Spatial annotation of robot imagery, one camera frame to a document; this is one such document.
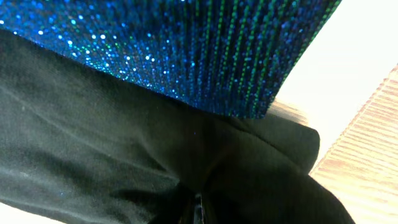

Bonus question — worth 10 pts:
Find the blue sequin cloth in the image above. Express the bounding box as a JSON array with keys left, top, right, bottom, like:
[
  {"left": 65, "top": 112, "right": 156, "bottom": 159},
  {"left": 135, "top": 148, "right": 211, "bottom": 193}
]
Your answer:
[{"left": 1, "top": 0, "right": 340, "bottom": 118}]

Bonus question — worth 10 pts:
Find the black cloth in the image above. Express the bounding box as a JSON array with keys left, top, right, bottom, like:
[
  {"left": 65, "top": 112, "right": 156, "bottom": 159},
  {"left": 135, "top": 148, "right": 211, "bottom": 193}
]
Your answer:
[{"left": 1, "top": 30, "right": 353, "bottom": 224}]

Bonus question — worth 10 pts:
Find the clear plastic storage container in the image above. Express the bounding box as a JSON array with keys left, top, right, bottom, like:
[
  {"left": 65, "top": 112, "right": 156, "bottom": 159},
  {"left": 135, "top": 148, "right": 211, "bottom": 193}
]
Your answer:
[{"left": 59, "top": 1, "right": 397, "bottom": 223}]

